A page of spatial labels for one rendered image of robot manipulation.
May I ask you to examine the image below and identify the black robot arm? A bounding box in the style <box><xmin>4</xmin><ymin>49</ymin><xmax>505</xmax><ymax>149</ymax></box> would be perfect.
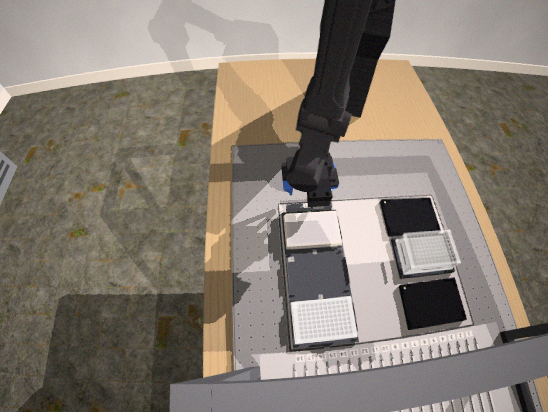
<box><xmin>286</xmin><ymin>0</ymin><xmax>392</xmax><ymax>209</ymax></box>

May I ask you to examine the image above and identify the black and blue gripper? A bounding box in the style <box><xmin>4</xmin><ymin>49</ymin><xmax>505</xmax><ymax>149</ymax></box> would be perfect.
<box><xmin>281</xmin><ymin>156</ymin><xmax>339</xmax><ymax>196</ymax></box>

